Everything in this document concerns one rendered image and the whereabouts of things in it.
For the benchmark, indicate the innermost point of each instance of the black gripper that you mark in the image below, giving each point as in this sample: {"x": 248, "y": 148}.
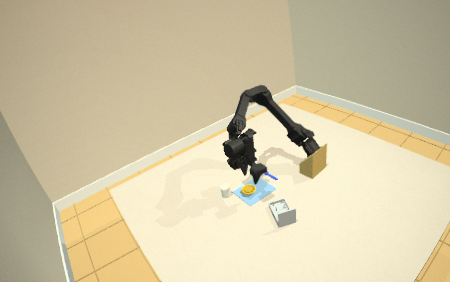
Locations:
{"x": 256, "y": 170}

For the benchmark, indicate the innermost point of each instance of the light blue square mat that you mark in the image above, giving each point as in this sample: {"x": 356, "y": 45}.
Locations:
{"x": 262, "y": 190}

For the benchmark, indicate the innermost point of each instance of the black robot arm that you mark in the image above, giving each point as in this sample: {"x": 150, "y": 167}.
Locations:
{"x": 297, "y": 133}

